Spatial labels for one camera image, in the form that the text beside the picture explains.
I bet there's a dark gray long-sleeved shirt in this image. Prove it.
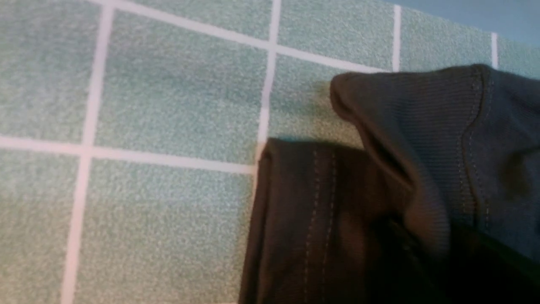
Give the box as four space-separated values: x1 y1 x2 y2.
238 64 540 304

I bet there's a green grid tablecloth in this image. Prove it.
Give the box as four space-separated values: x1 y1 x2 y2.
0 0 539 304

